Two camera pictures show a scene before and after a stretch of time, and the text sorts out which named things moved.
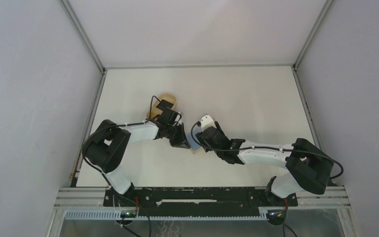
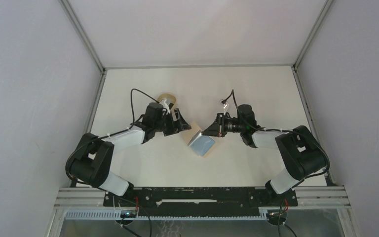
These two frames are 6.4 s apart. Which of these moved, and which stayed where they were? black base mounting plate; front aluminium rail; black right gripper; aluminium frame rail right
Moved: black right gripper
Stayed: black base mounting plate; aluminium frame rail right; front aluminium rail
